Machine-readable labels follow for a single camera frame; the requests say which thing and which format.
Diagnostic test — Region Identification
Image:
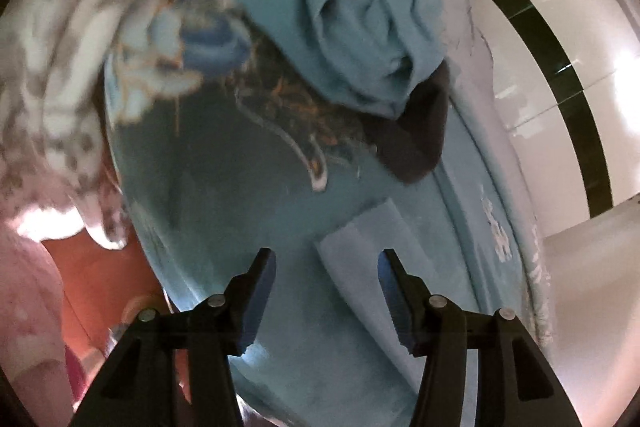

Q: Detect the dark grey garment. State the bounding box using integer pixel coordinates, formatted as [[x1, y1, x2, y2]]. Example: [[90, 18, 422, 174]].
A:
[[375, 62, 451, 185]]

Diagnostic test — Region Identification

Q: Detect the light blue cloth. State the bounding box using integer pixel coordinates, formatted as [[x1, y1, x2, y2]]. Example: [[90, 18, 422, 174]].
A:
[[314, 197, 441, 393]]

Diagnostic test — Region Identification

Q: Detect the teal knitted sweater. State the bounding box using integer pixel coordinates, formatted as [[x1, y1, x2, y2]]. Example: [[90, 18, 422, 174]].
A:
[[192, 0, 448, 118]]

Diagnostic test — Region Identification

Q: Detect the pink cloth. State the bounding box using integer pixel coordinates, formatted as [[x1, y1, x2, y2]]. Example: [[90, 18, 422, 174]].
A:
[[0, 227, 81, 427]]

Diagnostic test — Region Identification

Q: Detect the light blue daisy quilt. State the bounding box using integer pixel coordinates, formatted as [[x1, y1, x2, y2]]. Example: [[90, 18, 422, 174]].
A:
[[392, 0, 556, 353]]

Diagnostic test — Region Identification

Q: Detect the grey white floral blanket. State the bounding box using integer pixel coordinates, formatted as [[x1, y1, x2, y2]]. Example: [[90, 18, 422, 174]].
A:
[[0, 0, 201, 250]]

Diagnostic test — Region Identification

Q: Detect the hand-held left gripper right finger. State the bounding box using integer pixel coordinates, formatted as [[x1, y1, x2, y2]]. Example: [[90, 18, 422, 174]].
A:
[[377, 249, 583, 427]]

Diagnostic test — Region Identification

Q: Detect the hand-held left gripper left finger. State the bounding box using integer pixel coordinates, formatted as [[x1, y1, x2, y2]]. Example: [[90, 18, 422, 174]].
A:
[[67, 248, 277, 427]]

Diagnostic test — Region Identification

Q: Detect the blue floral plush blanket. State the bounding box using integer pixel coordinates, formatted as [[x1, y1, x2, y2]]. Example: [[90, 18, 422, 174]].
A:
[[102, 0, 501, 427]]

